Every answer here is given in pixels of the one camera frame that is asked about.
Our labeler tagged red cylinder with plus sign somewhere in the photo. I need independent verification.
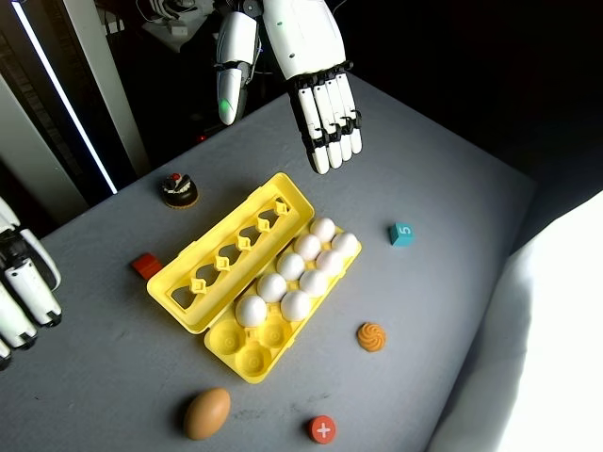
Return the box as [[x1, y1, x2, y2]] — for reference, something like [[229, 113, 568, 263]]
[[308, 414, 338, 444]]

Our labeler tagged white fabric sheet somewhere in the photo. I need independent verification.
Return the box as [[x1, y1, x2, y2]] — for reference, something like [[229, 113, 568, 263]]
[[426, 187, 603, 452]]

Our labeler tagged white panel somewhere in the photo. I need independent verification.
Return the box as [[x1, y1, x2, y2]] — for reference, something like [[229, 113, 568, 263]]
[[0, 74, 90, 227]]

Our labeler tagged red block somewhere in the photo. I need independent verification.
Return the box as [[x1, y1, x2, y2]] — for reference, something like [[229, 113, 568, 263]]
[[131, 252, 164, 280]]

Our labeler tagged grey table cloth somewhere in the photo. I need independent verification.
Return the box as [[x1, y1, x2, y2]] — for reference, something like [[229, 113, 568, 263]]
[[0, 74, 538, 452]]

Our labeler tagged brown toy egg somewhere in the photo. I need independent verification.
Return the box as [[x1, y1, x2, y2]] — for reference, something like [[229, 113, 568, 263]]
[[183, 387, 233, 442]]

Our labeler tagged white post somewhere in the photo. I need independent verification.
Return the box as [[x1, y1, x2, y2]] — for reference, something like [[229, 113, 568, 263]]
[[62, 0, 151, 176]]

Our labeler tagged teal cube with number five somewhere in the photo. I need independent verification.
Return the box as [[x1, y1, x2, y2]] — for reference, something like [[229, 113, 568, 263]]
[[388, 221, 416, 248]]

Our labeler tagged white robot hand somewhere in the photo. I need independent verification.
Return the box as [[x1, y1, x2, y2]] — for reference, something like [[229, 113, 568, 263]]
[[0, 195, 63, 373], [215, 0, 365, 176]]

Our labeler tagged white light strip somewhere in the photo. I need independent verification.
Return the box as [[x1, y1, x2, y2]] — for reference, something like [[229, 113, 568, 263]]
[[9, 0, 119, 195]]

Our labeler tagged yellow plastic egg box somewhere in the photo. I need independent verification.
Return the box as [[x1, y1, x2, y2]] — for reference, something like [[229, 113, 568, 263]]
[[146, 171, 364, 385]]

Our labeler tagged orange swirl cookie toy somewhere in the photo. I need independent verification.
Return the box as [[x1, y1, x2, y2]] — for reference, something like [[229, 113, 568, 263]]
[[356, 321, 387, 353]]

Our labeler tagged white toy egg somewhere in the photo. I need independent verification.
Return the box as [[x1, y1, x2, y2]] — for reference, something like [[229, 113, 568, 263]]
[[332, 232, 360, 259], [280, 290, 312, 322], [316, 250, 345, 278], [293, 234, 322, 262], [310, 217, 337, 244], [256, 272, 288, 303], [235, 294, 269, 328], [276, 251, 306, 282], [299, 268, 330, 299]]

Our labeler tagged chocolate cake toy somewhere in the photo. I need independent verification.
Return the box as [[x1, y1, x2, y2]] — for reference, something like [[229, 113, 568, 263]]
[[161, 172, 200, 210]]

